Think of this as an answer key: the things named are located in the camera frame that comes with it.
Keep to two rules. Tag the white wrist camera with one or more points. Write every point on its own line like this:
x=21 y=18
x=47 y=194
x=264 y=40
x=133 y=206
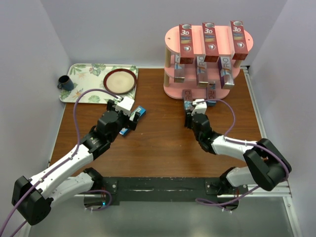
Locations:
x=199 y=106
x=125 y=106

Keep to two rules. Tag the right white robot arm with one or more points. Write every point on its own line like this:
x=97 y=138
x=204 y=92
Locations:
x=265 y=167

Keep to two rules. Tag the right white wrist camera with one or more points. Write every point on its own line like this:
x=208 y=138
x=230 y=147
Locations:
x=199 y=106

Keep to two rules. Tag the pink three-tier shelf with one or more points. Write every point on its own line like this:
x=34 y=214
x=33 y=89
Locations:
x=172 y=47

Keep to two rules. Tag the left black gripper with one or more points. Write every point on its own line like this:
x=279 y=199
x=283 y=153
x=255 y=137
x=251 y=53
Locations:
x=129 y=124

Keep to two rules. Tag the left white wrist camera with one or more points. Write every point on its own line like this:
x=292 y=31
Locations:
x=125 y=106

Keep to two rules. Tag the floral serving tray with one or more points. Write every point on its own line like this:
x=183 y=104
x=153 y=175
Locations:
x=91 y=76

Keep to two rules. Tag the silver toothpaste box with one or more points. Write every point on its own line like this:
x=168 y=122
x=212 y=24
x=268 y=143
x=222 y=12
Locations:
x=187 y=97
x=201 y=72
x=225 y=73
x=211 y=95
x=179 y=70

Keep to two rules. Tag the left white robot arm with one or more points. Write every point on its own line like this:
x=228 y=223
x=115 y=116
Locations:
x=33 y=198

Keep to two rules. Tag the dark blue mug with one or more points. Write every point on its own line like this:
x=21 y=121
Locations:
x=65 y=83

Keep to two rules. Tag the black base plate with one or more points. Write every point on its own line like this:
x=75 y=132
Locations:
x=163 y=189

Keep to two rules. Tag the blue toothpaste box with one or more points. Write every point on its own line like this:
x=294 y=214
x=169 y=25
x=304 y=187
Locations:
x=139 y=110

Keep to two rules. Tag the red toothpaste box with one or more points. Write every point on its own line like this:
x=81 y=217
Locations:
x=186 y=44
x=211 y=53
x=240 y=50

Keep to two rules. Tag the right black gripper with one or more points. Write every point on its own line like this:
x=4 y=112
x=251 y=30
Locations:
x=188 y=118

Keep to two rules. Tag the brown rimmed beige plate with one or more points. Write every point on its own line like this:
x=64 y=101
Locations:
x=120 y=81

